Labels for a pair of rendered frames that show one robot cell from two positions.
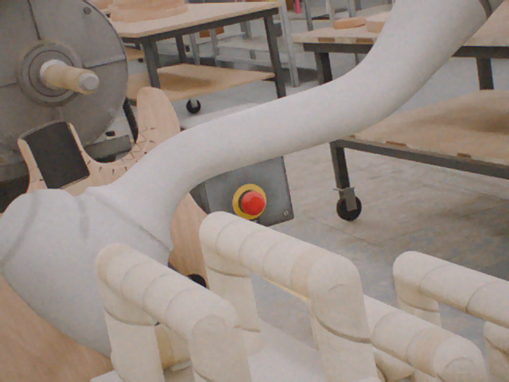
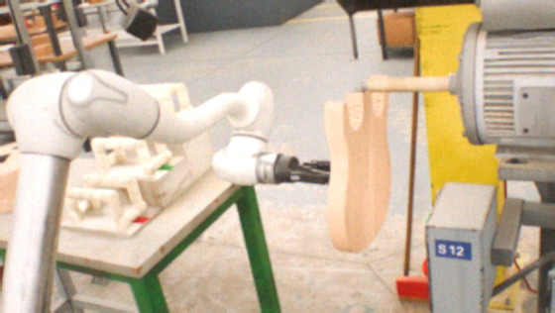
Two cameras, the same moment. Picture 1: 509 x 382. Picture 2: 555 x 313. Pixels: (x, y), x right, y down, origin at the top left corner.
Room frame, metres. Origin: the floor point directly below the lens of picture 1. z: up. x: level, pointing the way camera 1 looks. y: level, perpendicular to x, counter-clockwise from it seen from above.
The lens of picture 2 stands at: (2.26, -0.71, 1.63)
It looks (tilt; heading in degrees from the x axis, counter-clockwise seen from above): 22 degrees down; 143
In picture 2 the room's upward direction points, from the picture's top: 11 degrees counter-clockwise
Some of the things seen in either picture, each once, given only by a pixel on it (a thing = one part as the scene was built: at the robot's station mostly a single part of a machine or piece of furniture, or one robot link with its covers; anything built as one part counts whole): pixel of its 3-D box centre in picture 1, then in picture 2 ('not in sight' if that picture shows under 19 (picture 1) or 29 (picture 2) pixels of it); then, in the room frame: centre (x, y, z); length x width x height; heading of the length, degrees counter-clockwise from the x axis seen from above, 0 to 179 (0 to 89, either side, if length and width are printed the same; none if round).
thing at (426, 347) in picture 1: (385, 328); not in sight; (0.71, -0.07, 1.12); 0.20 x 0.03 x 0.03; 24
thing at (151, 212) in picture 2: not in sight; (110, 217); (0.79, -0.25, 0.94); 0.27 x 0.15 x 0.01; 25
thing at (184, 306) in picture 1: (159, 291); (160, 89); (0.65, 0.08, 1.20); 0.20 x 0.03 x 0.03; 24
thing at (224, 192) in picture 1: (207, 185); (503, 260); (1.80, 0.09, 0.99); 0.24 x 0.21 x 0.26; 22
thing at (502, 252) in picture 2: not in sight; (508, 230); (1.78, 0.15, 1.02); 0.19 x 0.04 x 0.04; 112
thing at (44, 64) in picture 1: (53, 74); (455, 84); (1.59, 0.27, 1.25); 0.05 x 0.02 x 0.05; 112
